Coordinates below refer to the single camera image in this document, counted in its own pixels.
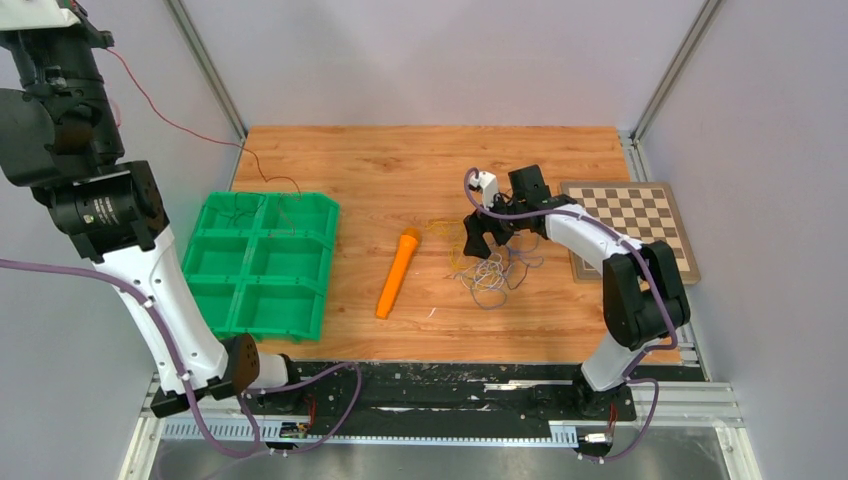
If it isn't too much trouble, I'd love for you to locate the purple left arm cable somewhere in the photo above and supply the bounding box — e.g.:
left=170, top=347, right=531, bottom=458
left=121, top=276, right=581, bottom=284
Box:
left=0, top=258, right=366, bottom=480

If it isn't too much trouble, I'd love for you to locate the orange toy microphone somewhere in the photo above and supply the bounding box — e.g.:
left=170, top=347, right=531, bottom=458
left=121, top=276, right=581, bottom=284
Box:
left=375, top=227, right=422, bottom=319

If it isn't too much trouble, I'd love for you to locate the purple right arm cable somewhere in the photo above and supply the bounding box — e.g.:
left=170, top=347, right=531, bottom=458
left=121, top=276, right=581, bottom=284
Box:
left=462, top=166, right=680, bottom=464

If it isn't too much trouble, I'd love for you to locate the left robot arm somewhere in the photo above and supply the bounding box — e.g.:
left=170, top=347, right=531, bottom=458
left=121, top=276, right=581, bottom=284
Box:
left=1, top=1, right=306, bottom=417

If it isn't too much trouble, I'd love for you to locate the red wire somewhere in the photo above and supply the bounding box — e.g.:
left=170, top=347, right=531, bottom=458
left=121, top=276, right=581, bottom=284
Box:
left=105, top=47, right=303, bottom=236

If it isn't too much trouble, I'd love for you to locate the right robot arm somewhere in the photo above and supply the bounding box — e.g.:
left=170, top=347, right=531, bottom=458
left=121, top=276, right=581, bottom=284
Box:
left=463, top=165, right=691, bottom=418

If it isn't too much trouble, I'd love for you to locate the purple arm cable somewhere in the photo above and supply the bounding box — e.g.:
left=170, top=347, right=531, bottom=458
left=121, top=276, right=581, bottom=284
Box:
left=0, top=258, right=366, bottom=480
left=462, top=166, right=680, bottom=464

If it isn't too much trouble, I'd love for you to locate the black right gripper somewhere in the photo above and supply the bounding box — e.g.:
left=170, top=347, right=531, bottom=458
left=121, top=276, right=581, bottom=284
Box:
left=464, top=188, right=526, bottom=259

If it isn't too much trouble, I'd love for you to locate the green plastic compartment bin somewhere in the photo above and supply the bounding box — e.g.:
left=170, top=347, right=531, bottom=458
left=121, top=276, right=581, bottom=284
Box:
left=182, top=192, right=341, bottom=343

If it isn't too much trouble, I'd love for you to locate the wooden chessboard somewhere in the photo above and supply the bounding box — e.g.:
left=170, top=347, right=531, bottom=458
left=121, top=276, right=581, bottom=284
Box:
left=560, top=181, right=701, bottom=285

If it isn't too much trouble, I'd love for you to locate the colourful wire bundle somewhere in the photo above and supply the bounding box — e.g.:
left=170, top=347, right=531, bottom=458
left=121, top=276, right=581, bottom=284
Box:
left=425, top=218, right=546, bottom=313

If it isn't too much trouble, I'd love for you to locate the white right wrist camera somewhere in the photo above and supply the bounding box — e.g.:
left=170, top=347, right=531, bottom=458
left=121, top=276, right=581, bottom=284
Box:
left=468, top=171, right=500, bottom=210

